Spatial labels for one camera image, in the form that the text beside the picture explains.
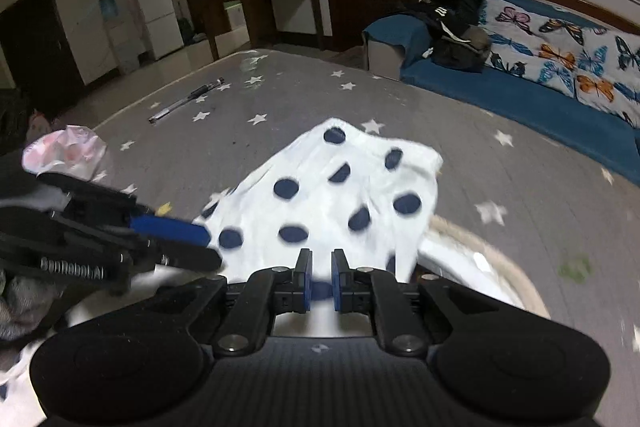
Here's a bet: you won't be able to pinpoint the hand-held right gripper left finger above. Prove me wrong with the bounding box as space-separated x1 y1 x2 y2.
125 249 314 356

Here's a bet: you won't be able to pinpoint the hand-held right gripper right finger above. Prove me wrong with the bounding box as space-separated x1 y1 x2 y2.
331 249 521 356

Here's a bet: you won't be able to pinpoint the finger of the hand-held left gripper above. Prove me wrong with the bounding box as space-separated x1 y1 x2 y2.
125 238 224 273
36 172 212 249

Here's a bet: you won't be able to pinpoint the white polka dot shorts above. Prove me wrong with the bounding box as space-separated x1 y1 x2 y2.
0 117 445 427

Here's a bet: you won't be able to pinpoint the grey knit cloth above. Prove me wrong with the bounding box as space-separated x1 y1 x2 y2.
0 277 66 343

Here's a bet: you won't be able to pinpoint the pink white cloth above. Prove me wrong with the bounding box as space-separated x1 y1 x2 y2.
22 125 107 182

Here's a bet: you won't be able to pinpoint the black pen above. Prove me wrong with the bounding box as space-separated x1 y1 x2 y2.
148 78 225 124

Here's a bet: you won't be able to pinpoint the round built-in induction cooker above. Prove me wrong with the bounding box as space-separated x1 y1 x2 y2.
415 214 548 318

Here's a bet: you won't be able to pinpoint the grey star print tablecloth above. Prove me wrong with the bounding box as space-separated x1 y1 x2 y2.
0 49 640 427

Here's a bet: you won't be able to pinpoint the white water dispenser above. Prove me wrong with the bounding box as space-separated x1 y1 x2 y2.
99 0 142 75

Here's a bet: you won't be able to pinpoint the dark wooden door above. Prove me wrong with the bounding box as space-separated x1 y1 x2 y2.
0 0 86 105

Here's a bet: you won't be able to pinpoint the white refrigerator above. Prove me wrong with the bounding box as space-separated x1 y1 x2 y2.
131 0 185 61

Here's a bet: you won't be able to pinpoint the blue sofa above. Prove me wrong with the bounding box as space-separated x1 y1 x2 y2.
362 0 640 185

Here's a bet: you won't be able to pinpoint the olive green cloth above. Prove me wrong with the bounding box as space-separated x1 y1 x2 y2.
434 26 493 72

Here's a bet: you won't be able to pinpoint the black jacket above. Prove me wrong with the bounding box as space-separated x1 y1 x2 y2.
395 0 488 58

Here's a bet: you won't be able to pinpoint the butterfly print quilt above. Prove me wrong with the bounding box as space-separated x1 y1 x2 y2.
480 0 640 128

